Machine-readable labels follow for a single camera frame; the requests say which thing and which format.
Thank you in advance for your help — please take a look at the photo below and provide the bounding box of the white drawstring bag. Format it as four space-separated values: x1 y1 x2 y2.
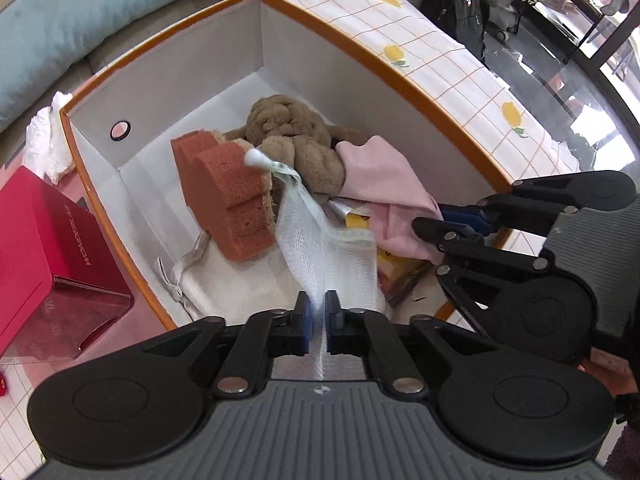
157 232 301 321

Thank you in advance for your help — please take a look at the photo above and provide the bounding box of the blue pillow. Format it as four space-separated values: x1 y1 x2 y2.
0 0 198 133

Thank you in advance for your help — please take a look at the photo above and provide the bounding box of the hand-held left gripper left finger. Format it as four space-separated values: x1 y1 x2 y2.
142 291 313 396

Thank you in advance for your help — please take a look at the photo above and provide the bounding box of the white mesh bag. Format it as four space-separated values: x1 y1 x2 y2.
244 149 388 381

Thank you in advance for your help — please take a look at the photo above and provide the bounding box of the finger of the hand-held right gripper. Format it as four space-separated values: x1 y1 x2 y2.
412 217 551 326
440 170 637 241

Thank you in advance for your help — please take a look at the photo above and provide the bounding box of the black backpack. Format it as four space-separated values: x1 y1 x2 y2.
421 0 491 63

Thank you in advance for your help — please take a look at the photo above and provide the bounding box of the pink cloth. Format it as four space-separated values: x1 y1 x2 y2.
334 136 446 265

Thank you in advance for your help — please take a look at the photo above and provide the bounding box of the orange storage box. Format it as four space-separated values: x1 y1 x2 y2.
59 0 516 331

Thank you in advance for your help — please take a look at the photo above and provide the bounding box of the brown plush toy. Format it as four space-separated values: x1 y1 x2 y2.
222 95 371 206

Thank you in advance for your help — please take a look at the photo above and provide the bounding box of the brown sponge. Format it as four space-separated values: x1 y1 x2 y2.
171 130 278 263

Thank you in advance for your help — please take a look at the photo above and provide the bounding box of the yellow packet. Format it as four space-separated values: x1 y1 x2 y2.
327 199 435 308

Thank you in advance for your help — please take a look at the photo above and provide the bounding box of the black framed glass door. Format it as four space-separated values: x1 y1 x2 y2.
515 0 640 126

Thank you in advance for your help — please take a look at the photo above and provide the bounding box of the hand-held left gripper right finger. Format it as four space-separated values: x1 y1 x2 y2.
324 291 496 396

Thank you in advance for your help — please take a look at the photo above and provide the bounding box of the red lidded container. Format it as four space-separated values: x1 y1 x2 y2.
0 166 135 361

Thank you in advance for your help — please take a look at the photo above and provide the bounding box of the white cloth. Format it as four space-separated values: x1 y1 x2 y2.
25 91 76 186

